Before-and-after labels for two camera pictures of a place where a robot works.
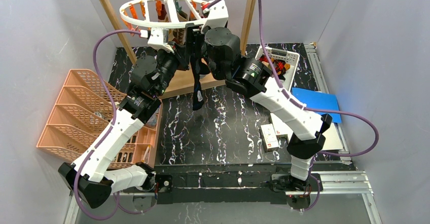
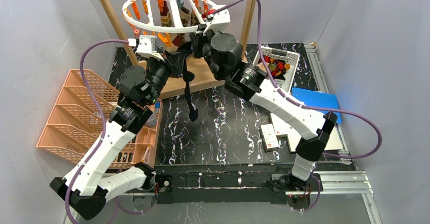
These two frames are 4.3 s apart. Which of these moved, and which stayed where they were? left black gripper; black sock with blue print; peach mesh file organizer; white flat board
Moved: black sock with blue print
Stayed: peach mesh file organizer; white flat board; left black gripper
